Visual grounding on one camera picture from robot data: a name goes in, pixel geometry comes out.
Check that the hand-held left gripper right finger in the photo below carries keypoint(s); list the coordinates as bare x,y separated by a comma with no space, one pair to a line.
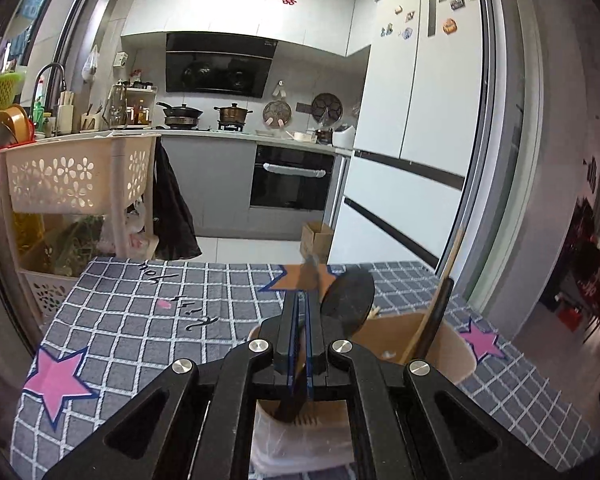
317,355

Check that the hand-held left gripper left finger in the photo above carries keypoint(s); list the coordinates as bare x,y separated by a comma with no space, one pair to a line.
287,355

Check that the pink plastic utensil holder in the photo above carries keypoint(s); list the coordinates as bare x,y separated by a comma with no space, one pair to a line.
455,360

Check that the orange plastic basin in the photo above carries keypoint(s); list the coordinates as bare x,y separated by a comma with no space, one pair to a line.
15,122

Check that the red wall decoration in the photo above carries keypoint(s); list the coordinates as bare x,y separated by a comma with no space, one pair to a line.
590,260

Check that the black wok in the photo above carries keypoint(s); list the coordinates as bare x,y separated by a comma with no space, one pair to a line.
180,111

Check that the beige flower-cutout storage cart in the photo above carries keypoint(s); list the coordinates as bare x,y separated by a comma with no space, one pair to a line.
45,175

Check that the white refrigerator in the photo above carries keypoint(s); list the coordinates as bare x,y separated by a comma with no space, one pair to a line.
430,110

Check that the large round steamer rack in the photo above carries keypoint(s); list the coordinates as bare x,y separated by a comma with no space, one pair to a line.
326,107

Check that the white upper kitchen cabinets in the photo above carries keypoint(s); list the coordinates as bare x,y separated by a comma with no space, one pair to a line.
240,15

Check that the brass cooking pot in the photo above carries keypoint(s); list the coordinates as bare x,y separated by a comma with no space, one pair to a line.
232,114

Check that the cardboard box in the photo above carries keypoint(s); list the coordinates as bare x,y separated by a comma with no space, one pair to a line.
316,242

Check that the red box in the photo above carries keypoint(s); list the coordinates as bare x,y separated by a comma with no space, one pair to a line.
570,319

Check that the hanging white plastic bag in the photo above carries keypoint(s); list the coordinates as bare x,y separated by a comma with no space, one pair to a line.
91,67

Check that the small round steamer rack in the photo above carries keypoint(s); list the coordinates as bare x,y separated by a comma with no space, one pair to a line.
277,112

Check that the hanging black cloth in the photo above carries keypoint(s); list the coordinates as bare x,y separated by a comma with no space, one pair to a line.
172,210

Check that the kitchen faucet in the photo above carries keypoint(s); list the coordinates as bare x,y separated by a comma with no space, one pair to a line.
50,66

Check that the black built-in oven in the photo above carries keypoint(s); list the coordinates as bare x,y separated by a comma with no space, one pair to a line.
290,190

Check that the black range hood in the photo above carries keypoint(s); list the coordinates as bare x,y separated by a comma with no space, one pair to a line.
220,72

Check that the grey checked star tablecloth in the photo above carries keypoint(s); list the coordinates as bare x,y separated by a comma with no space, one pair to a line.
130,320

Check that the group of fridge magnets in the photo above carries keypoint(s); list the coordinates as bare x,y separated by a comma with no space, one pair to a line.
449,26

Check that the grey kitchen base cabinet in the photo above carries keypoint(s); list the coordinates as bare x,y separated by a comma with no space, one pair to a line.
210,185

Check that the yellow plastic basket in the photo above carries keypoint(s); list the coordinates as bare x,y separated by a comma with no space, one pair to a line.
5,92

